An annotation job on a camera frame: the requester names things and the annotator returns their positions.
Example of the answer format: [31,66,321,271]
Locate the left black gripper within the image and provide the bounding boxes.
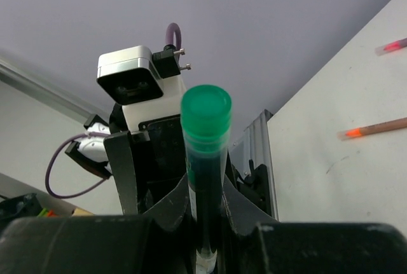
[104,104,185,214]

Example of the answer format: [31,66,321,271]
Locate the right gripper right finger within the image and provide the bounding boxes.
[219,178,278,273]

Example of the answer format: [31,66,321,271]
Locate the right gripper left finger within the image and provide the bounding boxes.
[140,175,191,273]

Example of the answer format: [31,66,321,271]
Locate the dark green pen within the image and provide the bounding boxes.
[181,85,232,258]

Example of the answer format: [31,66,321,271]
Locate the orange highlighter pen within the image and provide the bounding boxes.
[337,118,407,140]

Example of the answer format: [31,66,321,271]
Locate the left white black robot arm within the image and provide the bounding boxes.
[65,104,186,214]

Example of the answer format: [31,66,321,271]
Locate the pink red pen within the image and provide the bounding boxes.
[375,38,407,56]

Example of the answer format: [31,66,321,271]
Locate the coloured storage bins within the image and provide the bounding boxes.
[0,193,95,221]

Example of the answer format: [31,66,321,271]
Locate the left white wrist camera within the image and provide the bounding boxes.
[97,45,191,132]

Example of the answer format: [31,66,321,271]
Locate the aluminium front rail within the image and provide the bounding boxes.
[230,109,279,221]

